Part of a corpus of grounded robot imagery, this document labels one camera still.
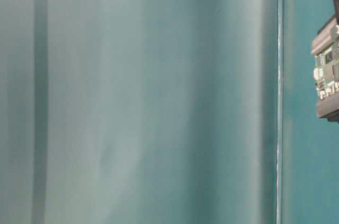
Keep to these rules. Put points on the green circuit board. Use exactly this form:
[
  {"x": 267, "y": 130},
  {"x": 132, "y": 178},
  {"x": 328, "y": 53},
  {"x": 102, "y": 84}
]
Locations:
[{"x": 326, "y": 72}]

